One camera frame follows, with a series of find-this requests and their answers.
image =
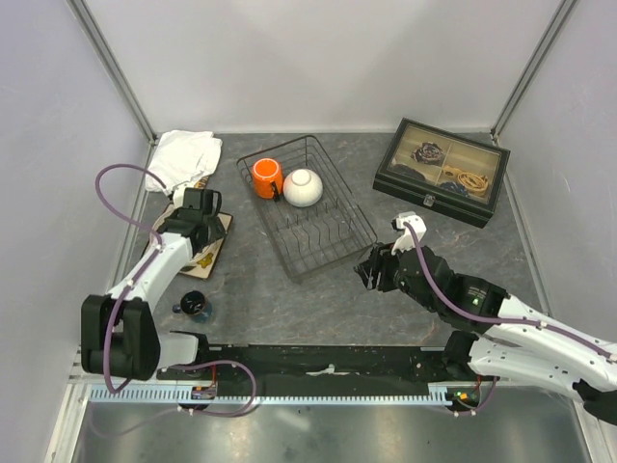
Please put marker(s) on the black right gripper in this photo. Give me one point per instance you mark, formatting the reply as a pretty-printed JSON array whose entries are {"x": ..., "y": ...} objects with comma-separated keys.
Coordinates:
[{"x": 380, "y": 258}]

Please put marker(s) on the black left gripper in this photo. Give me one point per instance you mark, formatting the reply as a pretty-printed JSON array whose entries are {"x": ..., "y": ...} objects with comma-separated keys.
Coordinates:
[{"x": 217, "y": 231}]

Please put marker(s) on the orange plastic mug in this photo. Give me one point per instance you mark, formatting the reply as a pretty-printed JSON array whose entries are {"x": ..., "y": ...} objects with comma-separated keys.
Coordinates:
[{"x": 268, "y": 178}]

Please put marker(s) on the white ceramic bowl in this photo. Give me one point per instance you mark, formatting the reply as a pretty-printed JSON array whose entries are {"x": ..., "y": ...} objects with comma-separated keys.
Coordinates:
[{"x": 302, "y": 188}]

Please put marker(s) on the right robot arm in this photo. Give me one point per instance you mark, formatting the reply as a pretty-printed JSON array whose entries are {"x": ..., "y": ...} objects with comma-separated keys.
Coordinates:
[{"x": 496, "y": 333}]

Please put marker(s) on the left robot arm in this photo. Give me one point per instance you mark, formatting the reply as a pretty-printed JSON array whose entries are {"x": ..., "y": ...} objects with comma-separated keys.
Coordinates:
[{"x": 118, "y": 334}]

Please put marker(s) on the square floral plate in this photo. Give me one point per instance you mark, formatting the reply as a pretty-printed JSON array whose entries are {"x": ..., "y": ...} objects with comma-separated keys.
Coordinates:
[{"x": 204, "y": 274}]

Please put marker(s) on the white crumpled cloth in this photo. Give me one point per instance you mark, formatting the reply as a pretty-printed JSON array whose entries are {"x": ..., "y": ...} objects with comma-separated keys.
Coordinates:
[{"x": 181, "y": 156}]

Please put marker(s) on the small dark blue cup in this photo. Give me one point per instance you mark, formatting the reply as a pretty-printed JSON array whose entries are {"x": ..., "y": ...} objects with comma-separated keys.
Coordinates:
[{"x": 195, "y": 305}]

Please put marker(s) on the black glass-lid jewelry box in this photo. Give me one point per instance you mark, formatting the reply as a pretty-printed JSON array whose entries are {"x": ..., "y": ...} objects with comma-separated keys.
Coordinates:
[{"x": 442, "y": 171}]

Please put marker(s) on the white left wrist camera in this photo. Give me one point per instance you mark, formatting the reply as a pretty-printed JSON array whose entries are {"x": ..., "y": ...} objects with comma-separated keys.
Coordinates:
[{"x": 179, "y": 188}]

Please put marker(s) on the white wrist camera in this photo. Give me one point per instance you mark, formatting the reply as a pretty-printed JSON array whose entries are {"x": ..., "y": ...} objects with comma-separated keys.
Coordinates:
[
  {"x": 411, "y": 227},
  {"x": 179, "y": 188}
]

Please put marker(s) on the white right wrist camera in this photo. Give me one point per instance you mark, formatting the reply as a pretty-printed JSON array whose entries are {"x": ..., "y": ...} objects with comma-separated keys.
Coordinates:
[{"x": 411, "y": 227}]

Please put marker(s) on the black wire dish rack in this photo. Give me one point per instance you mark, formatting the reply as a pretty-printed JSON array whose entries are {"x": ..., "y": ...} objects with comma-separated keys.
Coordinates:
[{"x": 314, "y": 238}]

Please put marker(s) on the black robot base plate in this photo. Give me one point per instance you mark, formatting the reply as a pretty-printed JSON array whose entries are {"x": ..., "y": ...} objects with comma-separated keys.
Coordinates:
[{"x": 341, "y": 370}]

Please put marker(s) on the blue slotted cable duct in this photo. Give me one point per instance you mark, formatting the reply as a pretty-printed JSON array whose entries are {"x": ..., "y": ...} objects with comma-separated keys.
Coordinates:
[{"x": 189, "y": 395}]

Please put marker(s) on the aluminium frame rail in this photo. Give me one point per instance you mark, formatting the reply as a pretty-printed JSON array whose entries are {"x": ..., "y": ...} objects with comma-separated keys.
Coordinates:
[{"x": 107, "y": 58}]

